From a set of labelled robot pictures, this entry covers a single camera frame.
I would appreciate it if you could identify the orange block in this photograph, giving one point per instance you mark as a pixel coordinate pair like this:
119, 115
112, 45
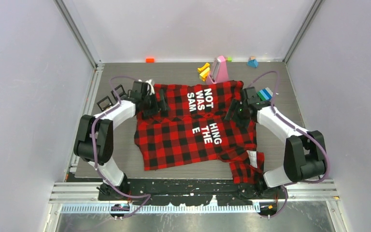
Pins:
150, 60

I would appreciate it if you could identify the stacked colourful bricks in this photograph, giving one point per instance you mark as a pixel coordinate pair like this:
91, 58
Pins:
265, 94

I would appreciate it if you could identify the blue wooden block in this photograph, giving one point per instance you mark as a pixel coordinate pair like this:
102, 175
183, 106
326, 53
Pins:
253, 62

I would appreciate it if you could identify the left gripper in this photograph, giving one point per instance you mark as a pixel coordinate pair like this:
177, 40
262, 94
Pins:
155, 110

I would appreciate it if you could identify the black display box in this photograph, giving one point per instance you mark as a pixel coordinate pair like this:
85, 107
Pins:
119, 93
104, 104

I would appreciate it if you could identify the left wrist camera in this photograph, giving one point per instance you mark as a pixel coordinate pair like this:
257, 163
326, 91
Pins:
150, 87

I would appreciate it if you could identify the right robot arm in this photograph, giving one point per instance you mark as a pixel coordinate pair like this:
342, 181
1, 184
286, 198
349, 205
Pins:
305, 156

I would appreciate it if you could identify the pink metronome box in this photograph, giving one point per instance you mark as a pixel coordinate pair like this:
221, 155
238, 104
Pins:
218, 71

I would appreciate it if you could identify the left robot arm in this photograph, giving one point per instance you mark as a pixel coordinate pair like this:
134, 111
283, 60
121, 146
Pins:
94, 142

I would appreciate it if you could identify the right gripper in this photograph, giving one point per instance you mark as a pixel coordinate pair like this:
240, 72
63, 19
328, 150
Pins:
232, 108

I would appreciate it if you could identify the red black plaid shirt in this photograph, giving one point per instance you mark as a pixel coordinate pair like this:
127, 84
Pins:
194, 130

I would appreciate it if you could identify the yellow toy blocks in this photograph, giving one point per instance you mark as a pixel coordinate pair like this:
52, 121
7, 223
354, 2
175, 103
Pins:
204, 71

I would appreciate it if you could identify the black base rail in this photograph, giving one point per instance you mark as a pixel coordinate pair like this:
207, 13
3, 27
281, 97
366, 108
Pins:
189, 192

